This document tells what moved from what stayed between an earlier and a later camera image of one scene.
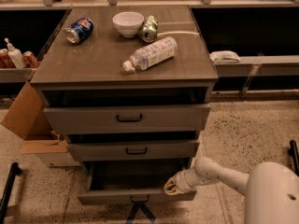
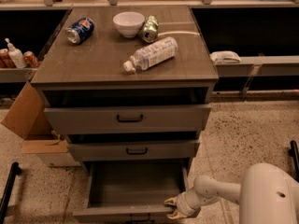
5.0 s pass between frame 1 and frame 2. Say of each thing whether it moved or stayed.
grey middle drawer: stayed
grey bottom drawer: moved
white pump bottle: stayed
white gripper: moved
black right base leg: stayed
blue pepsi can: stayed
